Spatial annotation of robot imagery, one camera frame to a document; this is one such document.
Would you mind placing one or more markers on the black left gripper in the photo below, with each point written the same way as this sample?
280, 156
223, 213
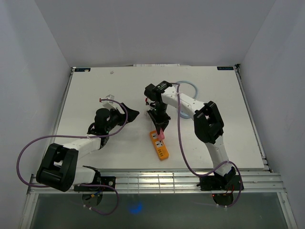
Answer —
132, 114

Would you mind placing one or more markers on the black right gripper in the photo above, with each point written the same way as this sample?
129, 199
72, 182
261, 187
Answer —
159, 122

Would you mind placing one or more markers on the pink square plug adapter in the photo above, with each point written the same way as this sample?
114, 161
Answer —
160, 135

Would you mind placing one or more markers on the orange power strip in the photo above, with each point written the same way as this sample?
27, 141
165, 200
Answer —
159, 146

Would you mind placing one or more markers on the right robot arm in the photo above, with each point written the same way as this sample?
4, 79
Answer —
207, 121

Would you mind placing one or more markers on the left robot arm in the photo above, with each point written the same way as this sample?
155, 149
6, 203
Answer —
59, 168

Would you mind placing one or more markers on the papers at table back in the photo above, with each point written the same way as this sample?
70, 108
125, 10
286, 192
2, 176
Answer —
157, 65

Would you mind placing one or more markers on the dark table corner label left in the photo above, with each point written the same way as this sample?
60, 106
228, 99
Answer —
82, 69

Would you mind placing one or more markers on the dark table corner label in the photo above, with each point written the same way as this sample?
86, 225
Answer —
225, 68
82, 69

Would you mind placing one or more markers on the dark table corner label right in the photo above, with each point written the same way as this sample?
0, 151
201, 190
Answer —
225, 68

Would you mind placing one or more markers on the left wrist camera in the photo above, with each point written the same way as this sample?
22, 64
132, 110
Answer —
107, 102

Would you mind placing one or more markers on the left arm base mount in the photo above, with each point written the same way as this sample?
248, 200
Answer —
99, 184

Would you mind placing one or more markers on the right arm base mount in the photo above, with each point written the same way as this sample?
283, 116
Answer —
211, 183

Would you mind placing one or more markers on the aluminium front rail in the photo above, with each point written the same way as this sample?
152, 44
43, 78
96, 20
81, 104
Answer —
177, 182

